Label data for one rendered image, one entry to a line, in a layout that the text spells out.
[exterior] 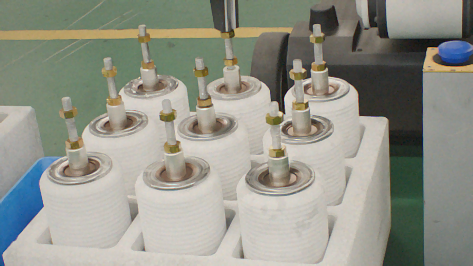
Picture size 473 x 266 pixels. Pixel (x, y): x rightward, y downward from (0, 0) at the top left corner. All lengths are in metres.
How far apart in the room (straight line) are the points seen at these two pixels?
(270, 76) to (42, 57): 0.85
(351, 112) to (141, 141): 0.27
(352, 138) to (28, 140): 0.52
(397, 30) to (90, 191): 0.53
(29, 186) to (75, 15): 1.16
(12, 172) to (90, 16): 1.12
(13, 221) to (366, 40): 0.63
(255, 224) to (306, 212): 0.06
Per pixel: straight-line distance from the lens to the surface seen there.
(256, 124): 1.17
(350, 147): 1.16
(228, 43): 1.16
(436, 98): 1.06
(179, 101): 1.20
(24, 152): 1.40
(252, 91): 1.17
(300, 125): 1.04
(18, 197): 1.33
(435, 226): 1.14
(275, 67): 1.47
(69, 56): 2.15
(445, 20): 1.28
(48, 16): 2.49
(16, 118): 1.39
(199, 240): 0.98
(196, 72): 1.05
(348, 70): 1.44
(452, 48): 1.06
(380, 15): 1.28
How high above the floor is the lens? 0.71
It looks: 26 degrees down
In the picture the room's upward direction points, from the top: 6 degrees counter-clockwise
